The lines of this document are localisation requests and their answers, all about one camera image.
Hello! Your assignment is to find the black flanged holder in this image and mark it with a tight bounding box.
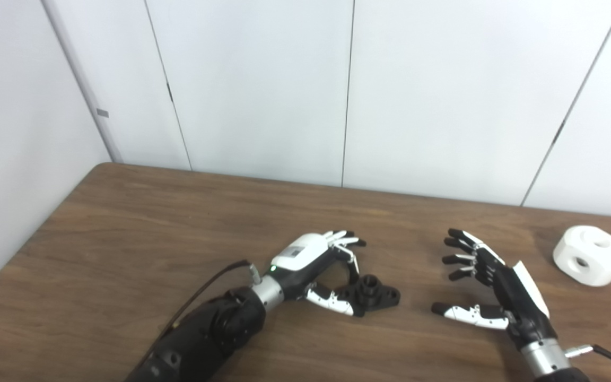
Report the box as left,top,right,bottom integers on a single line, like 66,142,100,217
337,274,401,318

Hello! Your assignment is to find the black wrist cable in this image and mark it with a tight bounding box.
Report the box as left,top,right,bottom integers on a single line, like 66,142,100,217
154,259,263,345
564,344,611,382

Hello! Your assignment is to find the round white holed piece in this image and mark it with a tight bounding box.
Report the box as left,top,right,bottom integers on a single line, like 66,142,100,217
552,225,611,288

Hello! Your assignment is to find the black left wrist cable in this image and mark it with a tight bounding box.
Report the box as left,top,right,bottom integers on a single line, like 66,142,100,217
154,259,263,345

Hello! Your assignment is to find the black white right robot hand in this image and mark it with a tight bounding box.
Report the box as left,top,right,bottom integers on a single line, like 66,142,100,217
431,228,558,351

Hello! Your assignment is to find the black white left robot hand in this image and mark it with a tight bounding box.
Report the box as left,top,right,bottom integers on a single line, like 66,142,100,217
268,230,368,317

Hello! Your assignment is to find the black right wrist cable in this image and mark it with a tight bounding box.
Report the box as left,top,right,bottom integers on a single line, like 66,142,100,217
564,344,611,382

